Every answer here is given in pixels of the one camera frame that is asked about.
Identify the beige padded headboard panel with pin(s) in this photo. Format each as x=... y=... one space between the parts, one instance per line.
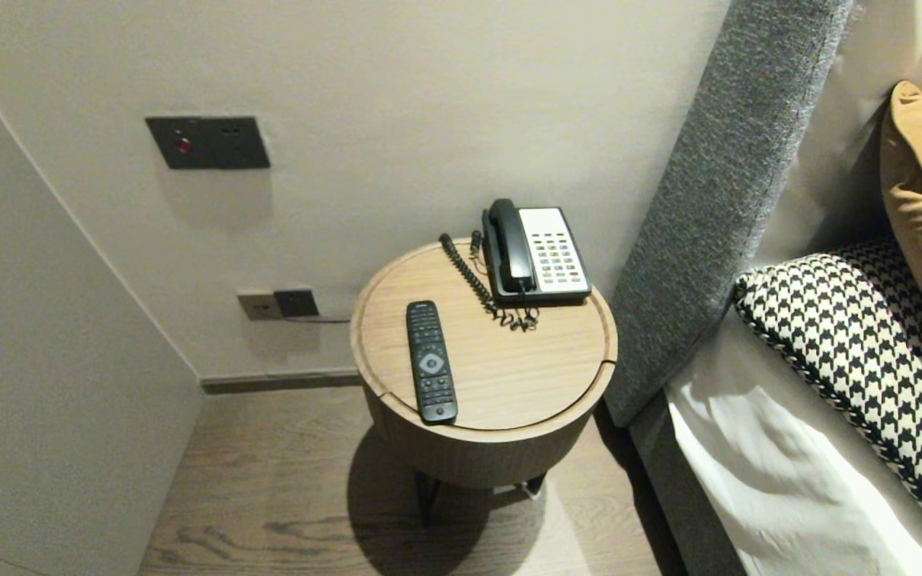
x=829 y=120

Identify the black telephone handset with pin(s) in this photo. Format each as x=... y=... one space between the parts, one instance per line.
x=511 y=248

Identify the dark wall switch panel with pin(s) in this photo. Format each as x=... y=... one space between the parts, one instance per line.
x=213 y=144

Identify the black metal nightstand leg frame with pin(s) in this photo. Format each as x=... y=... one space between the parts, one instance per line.
x=426 y=500

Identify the black white houndstooth pillow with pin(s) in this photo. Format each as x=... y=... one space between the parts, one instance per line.
x=869 y=352

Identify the black and white telephone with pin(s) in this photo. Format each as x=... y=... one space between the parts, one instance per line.
x=553 y=256

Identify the grey baseboard strip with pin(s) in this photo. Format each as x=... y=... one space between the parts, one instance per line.
x=285 y=379

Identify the beige wall socket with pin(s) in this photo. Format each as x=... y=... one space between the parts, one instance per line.
x=258 y=306

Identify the grey fabric headboard edge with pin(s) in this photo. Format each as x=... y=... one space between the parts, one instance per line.
x=717 y=200

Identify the round wooden bedside table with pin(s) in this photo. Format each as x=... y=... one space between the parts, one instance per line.
x=493 y=460

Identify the black tv remote control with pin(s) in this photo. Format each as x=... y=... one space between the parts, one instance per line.
x=430 y=360

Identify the round wooden nightstand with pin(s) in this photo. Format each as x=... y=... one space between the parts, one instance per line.
x=509 y=360

